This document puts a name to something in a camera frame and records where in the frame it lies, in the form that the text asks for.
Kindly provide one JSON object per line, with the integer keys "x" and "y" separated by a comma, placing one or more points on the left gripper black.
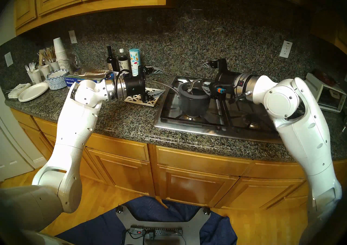
{"x": 134, "y": 85}

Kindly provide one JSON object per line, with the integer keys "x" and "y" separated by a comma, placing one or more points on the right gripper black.
{"x": 229, "y": 80}

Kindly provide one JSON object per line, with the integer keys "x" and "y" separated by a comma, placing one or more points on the dark grey saucepan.
{"x": 193, "y": 106}

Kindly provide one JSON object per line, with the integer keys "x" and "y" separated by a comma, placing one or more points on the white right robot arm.
{"x": 298, "y": 127}

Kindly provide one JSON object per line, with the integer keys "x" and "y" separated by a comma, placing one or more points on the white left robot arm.
{"x": 76, "y": 122}

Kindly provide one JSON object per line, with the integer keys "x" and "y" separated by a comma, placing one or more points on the white lattice trivet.
{"x": 135, "y": 101}

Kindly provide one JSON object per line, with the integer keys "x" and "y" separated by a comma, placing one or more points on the light blue leaf-print canister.
{"x": 135, "y": 61}

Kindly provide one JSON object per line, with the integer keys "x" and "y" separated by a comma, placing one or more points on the dark sauce bottle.
{"x": 124, "y": 62}

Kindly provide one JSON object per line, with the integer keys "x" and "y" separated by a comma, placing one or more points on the dark wine bottle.
{"x": 109, "y": 57}

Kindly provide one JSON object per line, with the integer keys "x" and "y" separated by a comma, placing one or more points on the stainless steel gas cooktop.
{"x": 238, "y": 122}

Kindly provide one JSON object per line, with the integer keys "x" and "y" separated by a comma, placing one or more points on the crumpled aluminium foil sheet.
{"x": 92, "y": 72}

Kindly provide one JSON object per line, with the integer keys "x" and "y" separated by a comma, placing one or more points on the clear plastic bag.
{"x": 74, "y": 61}

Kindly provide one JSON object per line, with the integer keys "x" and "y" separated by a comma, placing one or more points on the blue aluminium foil box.
{"x": 71, "y": 83}

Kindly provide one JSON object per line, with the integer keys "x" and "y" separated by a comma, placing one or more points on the stack of white paper cups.
{"x": 61, "y": 54}

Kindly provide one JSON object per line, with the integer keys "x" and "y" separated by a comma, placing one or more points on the stack of blue patterned bowls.
{"x": 57, "y": 80}

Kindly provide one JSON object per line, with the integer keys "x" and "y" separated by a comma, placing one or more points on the white paper cup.
{"x": 44, "y": 70}
{"x": 55, "y": 66}
{"x": 47, "y": 62}
{"x": 35, "y": 76}

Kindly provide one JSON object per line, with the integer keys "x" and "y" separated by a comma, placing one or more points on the wooden lower cabinets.
{"x": 168, "y": 184}

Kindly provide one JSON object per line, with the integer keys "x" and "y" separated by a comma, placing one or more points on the bundle of wooden sticks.
{"x": 50, "y": 54}

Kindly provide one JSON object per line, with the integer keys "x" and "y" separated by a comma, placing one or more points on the white toaster oven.
{"x": 330, "y": 98}

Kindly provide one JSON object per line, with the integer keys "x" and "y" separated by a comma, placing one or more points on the white paper plate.
{"x": 32, "y": 92}

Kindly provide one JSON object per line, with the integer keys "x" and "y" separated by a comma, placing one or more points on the stack of white napkins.
{"x": 16, "y": 91}

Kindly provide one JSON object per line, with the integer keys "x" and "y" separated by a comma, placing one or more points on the dark blue blanket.
{"x": 95, "y": 228}

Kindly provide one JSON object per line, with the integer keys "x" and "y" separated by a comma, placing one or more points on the black wrist camera orange connector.
{"x": 221, "y": 89}

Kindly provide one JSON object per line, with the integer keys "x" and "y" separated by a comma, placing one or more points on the white wall power outlet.
{"x": 73, "y": 37}
{"x": 286, "y": 49}

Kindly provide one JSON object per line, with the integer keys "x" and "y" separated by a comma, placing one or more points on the black base plate knob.
{"x": 119, "y": 209}
{"x": 206, "y": 210}

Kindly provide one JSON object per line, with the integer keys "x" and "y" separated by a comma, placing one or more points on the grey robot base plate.
{"x": 162, "y": 220}

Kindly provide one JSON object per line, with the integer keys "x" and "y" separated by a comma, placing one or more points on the white wall switch plate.
{"x": 9, "y": 59}

